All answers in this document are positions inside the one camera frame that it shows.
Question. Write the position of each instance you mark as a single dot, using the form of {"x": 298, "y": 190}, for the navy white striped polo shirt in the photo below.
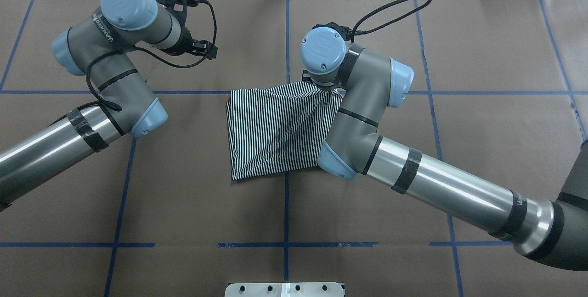
{"x": 278, "y": 129}

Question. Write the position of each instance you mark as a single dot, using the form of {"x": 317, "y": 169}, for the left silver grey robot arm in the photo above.
{"x": 97, "y": 49}

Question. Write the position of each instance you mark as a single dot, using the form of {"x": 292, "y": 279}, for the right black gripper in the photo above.
{"x": 306, "y": 75}

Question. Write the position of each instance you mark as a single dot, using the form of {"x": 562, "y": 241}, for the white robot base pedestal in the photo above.
{"x": 286, "y": 289}

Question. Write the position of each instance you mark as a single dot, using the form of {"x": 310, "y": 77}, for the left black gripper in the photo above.
{"x": 184, "y": 38}

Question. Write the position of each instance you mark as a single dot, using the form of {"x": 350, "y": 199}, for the brown paper table cover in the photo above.
{"x": 500, "y": 90}

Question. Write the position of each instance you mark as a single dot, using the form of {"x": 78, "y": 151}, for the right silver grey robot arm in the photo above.
{"x": 553, "y": 233}

